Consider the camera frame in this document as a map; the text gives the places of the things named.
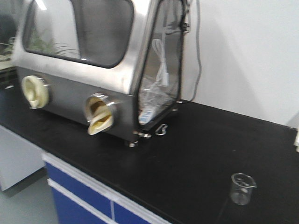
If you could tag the blue lab cabinet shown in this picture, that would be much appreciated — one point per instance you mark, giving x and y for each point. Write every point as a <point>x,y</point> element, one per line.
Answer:
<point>81,199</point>

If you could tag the right cream glove port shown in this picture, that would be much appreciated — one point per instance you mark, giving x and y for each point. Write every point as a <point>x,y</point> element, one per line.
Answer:
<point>100,112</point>

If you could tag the cream glove port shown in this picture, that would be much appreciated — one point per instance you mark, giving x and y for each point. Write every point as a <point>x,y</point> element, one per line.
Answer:
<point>100,112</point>
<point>36,91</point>

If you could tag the stainless steel glove box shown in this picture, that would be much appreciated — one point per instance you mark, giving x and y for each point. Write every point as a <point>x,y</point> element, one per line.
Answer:
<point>130,50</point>

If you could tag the left cream glove port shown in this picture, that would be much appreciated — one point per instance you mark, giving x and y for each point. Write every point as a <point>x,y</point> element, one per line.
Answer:
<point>36,91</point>

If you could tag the small glass beaker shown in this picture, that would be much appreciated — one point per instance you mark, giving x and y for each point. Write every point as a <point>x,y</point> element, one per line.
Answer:
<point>241,188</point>

